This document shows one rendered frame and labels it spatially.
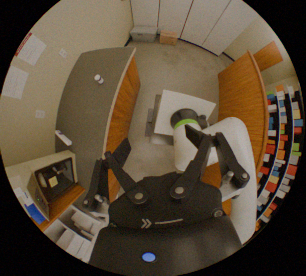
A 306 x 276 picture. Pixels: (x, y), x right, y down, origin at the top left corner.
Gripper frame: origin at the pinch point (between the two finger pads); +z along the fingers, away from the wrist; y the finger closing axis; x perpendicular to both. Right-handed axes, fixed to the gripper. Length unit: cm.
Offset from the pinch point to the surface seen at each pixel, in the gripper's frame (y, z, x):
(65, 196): -88, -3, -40
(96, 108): -40, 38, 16
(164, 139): 2.5, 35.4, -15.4
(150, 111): -6, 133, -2
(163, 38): 62, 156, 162
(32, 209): -70, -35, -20
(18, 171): -72, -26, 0
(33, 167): -72, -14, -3
